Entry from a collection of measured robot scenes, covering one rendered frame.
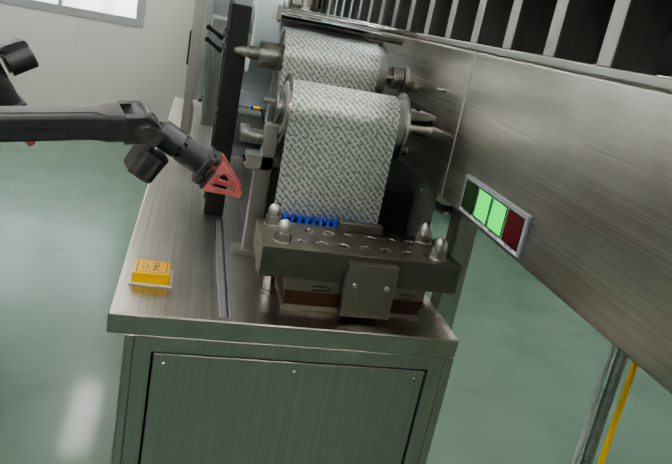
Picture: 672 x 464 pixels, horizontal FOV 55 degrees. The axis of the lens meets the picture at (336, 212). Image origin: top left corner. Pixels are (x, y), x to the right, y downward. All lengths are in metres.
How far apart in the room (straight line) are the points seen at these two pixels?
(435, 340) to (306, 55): 0.73
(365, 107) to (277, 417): 0.65
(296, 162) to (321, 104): 0.13
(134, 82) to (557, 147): 6.19
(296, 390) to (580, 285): 0.61
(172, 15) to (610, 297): 6.29
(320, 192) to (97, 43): 5.71
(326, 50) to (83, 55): 5.54
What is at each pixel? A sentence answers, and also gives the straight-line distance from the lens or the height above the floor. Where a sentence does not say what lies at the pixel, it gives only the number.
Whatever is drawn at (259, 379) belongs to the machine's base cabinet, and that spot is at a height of 0.78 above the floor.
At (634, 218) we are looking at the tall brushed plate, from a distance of 0.84.
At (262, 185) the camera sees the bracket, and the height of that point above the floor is 1.07.
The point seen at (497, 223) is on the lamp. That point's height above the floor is 1.18.
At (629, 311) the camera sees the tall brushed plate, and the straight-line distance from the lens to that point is 0.84.
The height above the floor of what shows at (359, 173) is 1.14.
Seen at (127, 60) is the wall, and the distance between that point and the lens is 6.95.
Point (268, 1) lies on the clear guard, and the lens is 2.35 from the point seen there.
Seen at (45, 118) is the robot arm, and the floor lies 1.19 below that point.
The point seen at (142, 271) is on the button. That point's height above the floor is 0.92.
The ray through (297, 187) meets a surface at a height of 1.10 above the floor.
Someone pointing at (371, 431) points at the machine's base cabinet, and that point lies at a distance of 1.37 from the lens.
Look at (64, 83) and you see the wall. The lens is 7.07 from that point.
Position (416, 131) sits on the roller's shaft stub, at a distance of 1.46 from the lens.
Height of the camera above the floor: 1.45
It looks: 16 degrees down
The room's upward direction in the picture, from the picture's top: 11 degrees clockwise
